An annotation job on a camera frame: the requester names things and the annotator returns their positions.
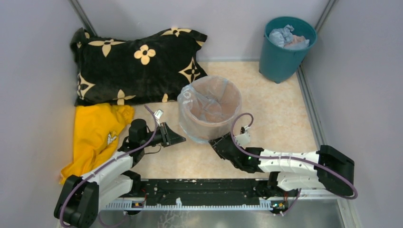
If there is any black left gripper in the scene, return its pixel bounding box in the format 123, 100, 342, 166
141, 122, 186, 148

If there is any orange plastic bin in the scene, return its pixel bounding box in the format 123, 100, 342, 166
182, 77, 241, 141

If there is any light blue trash bag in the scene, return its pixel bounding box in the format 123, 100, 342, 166
177, 75, 243, 145

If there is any teal plastic bin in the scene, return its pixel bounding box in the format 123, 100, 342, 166
259, 16, 317, 84

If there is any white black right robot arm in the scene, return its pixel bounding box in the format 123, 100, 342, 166
209, 133, 357, 199

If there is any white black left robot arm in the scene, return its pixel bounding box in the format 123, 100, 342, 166
54, 119, 186, 228

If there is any crumpled blue bag in bin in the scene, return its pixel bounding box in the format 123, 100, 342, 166
269, 25, 310, 50

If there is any black floral pillow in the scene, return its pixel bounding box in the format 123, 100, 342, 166
70, 28, 208, 106

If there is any yellow cloth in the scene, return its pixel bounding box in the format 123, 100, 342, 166
60, 103, 135, 184

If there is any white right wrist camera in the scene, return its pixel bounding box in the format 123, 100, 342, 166
234, 126, 250, 147

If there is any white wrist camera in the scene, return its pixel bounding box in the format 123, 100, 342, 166
234, 126, 250, 147
154, 109, 163, 120

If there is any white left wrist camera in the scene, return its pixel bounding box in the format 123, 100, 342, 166
154, 109, 163, 120

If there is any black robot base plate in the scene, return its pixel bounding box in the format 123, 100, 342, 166
122, 179, 298, 206

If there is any aluminium frame rail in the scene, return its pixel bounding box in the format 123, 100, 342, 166
296, 0, 350, 199

